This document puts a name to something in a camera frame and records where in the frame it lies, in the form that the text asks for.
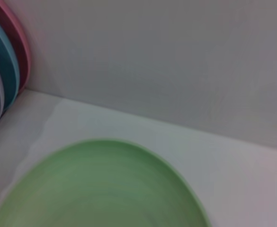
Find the light green plate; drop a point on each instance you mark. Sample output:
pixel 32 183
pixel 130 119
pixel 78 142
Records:
pixel 100 189

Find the maroon plate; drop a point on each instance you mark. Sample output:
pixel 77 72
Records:
pixel 18 47

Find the teal blue plate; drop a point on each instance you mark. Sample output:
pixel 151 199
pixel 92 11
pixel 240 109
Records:
pixel 3 71

